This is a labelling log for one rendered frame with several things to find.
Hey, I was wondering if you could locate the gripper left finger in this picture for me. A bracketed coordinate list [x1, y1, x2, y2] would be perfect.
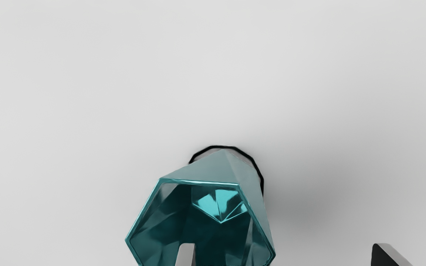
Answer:
[175, 243, 196, 266]

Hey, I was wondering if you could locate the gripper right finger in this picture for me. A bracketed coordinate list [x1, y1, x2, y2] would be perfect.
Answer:
[371, 243, 415, 266]

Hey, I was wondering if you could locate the teal faceted mug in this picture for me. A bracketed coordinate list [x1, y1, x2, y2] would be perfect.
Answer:
[125, 149, 276, 266]

